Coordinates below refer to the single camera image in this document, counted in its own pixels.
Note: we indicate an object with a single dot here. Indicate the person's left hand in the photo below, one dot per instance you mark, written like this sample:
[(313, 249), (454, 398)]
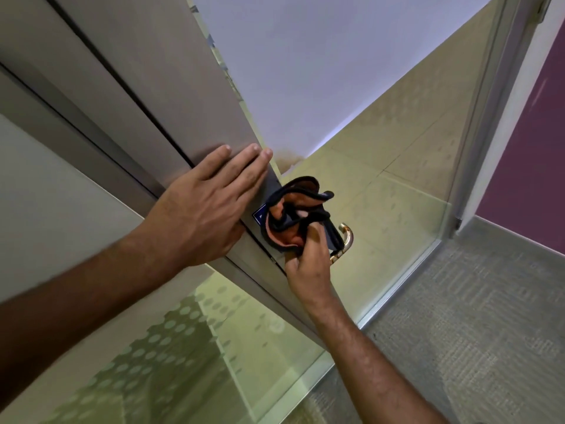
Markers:
[(198, 216)]

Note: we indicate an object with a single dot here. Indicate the person's right hand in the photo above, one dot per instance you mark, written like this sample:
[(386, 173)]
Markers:
[(311, 273)]

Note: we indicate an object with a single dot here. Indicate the person's left middle finger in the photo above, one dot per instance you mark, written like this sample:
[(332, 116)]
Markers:
[(260, 172)]

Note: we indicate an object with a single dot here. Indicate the person's right fingers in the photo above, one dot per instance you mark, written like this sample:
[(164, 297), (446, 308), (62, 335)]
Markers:
[(315, 245)]

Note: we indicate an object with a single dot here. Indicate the person's left little finger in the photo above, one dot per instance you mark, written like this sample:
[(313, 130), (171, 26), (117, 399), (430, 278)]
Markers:
[(205, 165)]

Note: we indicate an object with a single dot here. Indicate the orange and black cloth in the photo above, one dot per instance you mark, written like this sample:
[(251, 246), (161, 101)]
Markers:
[(287, 207)]

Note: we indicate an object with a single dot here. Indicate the grey door with glass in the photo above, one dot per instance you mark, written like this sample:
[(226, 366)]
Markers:
[(132, 61)]

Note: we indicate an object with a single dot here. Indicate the person's right forearm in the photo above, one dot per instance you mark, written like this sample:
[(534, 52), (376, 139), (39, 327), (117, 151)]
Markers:
[(366, 366)]

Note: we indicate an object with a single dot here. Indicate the person's left forearm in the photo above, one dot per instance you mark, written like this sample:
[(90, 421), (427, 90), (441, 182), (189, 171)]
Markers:
[(79, 304)]

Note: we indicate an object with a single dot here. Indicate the blue square sticker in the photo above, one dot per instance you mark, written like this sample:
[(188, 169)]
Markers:
[(259, 216)]

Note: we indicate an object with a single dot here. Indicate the white skirting board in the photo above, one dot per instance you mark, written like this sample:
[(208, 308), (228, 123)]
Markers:
[(507, 231)]

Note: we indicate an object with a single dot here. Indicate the metal glass bottom rail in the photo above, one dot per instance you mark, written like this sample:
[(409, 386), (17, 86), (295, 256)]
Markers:
[(397, 290)]

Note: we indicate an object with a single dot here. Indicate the frosted glass wall panel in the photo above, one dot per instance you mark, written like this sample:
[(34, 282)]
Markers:
[(397, 172)]

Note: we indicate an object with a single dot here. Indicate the grey metal door frame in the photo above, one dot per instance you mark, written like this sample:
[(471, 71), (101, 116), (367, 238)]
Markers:
[(494, 105)]

